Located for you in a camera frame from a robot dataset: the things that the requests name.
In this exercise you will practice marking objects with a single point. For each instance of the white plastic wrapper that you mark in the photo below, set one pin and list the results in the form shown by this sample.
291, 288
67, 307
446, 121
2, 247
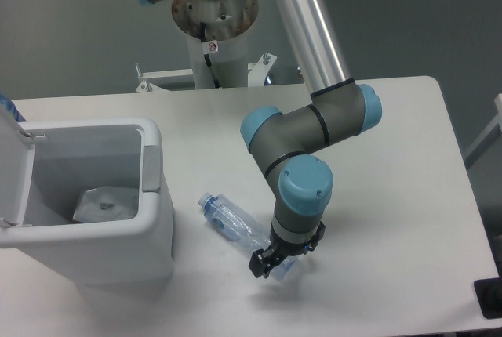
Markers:
105, 204

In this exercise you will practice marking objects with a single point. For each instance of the white frame at right edge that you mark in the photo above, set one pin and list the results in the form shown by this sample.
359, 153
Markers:
486, 138

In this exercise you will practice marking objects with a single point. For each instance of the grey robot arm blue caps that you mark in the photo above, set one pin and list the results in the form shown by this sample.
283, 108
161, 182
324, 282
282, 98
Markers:
283, 145

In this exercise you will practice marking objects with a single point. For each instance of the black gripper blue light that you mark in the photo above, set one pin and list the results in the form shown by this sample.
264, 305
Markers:
271, 262

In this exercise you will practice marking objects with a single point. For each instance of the black clamp at table edge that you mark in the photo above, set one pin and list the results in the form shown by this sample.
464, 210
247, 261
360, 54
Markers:
488, 292

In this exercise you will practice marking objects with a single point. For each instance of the white plastic trash can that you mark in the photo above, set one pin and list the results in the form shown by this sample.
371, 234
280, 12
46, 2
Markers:
73, 156

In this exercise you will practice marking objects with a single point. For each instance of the blue object behind lid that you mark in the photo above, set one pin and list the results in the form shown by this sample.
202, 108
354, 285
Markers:
10, 106

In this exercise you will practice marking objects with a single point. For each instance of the clear crushed plastic bottle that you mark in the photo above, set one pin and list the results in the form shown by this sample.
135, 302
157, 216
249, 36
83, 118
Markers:
236, 225

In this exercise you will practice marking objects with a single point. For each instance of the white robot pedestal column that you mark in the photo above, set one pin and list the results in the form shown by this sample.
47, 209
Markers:
216, 32

